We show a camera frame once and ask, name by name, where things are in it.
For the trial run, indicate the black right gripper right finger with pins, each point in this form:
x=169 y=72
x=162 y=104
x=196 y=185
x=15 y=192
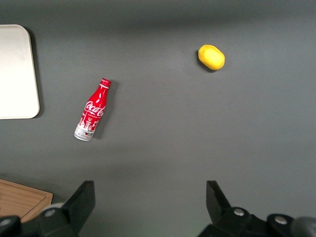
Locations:
x=219 y=212

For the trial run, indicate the red Coca-Cola bottle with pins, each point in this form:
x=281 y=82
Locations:
x=92 y=111

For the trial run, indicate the cream rectangular tray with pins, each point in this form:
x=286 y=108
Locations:
x=14 y=74

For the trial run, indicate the wooden drawer cabinet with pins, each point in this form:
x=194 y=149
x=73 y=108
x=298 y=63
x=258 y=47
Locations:
x=19 y=197

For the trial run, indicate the yellow toy fruit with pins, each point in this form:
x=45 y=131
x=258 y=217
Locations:
x=211 y=57

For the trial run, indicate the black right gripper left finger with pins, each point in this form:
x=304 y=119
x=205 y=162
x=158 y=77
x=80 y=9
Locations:
x=81 y=205

